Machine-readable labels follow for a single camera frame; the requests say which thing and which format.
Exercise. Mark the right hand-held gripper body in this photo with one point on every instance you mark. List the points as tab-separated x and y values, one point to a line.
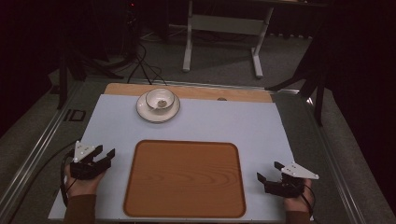
288	185

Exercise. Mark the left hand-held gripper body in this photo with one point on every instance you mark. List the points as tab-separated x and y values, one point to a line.
83	169

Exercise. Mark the white saucer plate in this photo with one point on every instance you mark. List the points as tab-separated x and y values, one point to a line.
157	115

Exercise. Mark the white bowl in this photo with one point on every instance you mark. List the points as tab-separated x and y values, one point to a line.
160	99

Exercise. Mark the brown wooden tray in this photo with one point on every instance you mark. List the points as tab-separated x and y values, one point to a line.
184	179

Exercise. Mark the person's left hand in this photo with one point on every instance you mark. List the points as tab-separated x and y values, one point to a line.
81	186

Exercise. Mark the person's right hand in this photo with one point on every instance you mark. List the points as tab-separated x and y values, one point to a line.
295	203

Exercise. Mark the black floor socket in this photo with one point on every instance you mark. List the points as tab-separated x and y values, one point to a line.
75	115

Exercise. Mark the small pale lump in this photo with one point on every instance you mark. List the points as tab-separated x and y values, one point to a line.
161	103

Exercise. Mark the pale blue table mat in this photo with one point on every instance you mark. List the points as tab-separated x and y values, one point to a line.
199	124

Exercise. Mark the black metal stand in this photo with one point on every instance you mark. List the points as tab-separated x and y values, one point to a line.
316	84
67	67

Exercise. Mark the dark device with red light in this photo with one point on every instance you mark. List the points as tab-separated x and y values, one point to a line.
131	28

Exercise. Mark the metal floor rail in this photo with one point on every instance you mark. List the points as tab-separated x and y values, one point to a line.
34	155
337	171

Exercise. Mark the white metal desk frame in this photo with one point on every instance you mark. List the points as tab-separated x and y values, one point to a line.
225	25

